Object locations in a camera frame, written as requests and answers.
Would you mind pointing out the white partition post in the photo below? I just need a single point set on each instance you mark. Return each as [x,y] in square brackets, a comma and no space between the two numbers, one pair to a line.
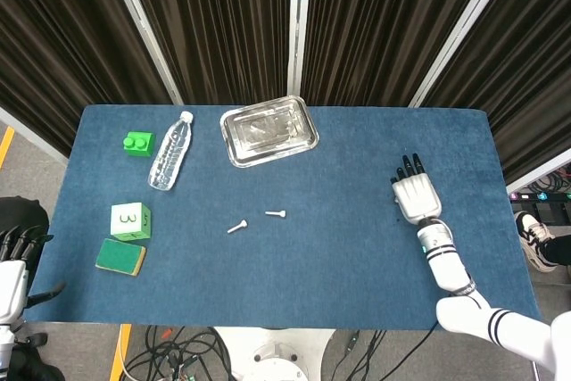
[464,28]
[298,19]
[143,28]

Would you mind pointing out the blue table cloth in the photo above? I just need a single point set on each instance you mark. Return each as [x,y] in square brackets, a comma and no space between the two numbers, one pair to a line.
[312,274]

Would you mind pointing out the silver socket head screw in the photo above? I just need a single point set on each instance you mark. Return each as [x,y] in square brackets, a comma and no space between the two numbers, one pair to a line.
[237,226]
[275,213]

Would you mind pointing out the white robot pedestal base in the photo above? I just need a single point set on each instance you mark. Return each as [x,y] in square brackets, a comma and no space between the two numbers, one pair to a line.
[276,354]

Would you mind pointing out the power strip with lit switches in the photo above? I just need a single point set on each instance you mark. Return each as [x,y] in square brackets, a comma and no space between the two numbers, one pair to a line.
[542,196]

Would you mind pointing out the white partition rail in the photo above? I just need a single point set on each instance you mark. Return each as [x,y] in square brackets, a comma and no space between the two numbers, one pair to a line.
[544,175]

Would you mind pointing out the rectangular stainless steel tray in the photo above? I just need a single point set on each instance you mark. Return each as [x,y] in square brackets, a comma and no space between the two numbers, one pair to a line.
[267,131]

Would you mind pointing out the white black sneaker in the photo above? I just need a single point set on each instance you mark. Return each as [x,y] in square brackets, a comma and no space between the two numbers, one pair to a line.
[533,234]

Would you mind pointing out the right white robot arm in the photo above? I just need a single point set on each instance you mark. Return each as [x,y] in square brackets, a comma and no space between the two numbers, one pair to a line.
[450,269]

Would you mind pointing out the white green number cube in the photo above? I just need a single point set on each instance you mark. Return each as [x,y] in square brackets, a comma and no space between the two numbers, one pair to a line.
[127,220]

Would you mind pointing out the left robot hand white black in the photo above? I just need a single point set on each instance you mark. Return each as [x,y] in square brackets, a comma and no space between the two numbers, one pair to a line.
[11,283]

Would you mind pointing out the person in black clothes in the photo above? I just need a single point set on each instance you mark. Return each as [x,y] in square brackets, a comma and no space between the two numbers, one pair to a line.
[27,216]

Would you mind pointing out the green toy building block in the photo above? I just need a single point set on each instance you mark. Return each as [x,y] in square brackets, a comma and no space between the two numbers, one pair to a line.
[143,146]

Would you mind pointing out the clear plastic water bottle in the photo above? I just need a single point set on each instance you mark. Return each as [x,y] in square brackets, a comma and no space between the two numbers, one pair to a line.
[171,151]

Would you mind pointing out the green yellow sponge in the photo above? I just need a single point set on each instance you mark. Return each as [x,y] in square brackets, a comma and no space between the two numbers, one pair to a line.
[118,256]

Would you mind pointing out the yellow floor tape strip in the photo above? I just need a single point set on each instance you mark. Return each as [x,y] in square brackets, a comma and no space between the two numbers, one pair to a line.
[121,350]
[6,146]

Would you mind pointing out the dark pleated curtain panel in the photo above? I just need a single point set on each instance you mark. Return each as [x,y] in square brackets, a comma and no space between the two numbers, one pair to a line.
[214,19]
[535,64]
[379,19]
[53,42]

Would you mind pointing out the black trouser leg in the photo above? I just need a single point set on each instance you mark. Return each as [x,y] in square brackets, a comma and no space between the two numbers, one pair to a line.
[560,250]

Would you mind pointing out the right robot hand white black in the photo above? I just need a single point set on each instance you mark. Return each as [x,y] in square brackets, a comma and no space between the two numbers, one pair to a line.
[417,198]

